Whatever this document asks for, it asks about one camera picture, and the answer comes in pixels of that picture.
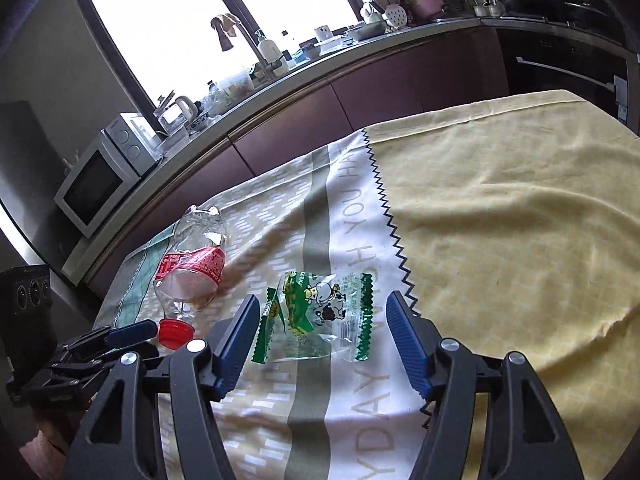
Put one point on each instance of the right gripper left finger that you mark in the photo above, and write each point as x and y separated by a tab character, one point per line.
230	349

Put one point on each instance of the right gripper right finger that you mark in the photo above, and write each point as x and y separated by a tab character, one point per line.
417	342

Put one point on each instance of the crushed plastic bottle red cap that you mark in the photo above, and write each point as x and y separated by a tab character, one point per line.
190	272

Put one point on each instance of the green clear candy wrapper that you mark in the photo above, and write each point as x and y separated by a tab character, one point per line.
309	316

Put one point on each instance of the pink sleeved right forearm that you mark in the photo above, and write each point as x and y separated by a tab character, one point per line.
46	454

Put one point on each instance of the white kitchen countertop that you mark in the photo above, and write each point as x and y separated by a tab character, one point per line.
239	120

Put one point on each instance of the patterned tablecloth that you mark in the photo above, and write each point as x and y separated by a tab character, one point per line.
513	224

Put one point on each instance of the grey refrigerator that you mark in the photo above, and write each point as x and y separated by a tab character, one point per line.
31	174

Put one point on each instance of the white microwave oven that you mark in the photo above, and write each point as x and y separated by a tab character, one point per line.
122	153

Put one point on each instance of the glass electric kettle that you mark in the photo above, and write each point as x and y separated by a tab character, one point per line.
174	112

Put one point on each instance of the dark red base cabinets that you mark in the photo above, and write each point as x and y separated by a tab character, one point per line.
448	69

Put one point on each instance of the pink bowl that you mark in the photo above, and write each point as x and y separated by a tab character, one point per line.
424	9

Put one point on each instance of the black built-in oven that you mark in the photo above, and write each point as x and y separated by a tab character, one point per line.
575	45

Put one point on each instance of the metal stovetop kettle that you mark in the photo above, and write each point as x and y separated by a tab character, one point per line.
489	8

